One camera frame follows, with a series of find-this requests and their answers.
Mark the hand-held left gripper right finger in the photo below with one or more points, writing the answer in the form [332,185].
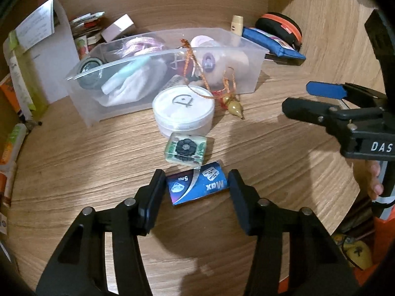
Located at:
[242,203]

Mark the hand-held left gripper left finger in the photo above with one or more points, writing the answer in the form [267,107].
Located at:
[151,202]

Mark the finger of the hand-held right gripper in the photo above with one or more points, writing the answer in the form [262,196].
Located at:
[324,88]
[308,109]

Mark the small blue box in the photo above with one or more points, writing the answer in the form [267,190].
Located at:
[197,188]

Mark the clear plastic bin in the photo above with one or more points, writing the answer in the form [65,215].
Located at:
[247,67]

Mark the pink round device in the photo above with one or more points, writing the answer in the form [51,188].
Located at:
[222,64]

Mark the zip bag with white cloth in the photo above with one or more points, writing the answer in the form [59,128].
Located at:
[132,83]

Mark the wooden desktop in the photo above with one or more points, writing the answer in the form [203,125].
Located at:
[92,160]

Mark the person's right hand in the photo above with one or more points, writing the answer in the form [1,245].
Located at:
[375,185]

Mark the clear resin block black flower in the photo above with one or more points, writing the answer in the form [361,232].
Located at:
[185,148]

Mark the blue patterned pouch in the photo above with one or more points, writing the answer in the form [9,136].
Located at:
[277,44]

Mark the black orange zip case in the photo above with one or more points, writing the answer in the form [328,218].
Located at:
[277,23]

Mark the white round container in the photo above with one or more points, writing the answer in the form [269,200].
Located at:
[182,108]

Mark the yellow rounded object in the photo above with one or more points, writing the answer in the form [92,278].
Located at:
[355,252]

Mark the dark round tin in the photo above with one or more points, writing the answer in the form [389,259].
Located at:
[88,71]

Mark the green white tube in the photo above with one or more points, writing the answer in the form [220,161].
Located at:
[12,141]

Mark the orange packet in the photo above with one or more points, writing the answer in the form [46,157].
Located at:
[9,94]

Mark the small white box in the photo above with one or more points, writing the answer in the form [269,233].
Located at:
[118,26]

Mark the green carton box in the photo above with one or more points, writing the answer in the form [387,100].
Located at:
[21,67]

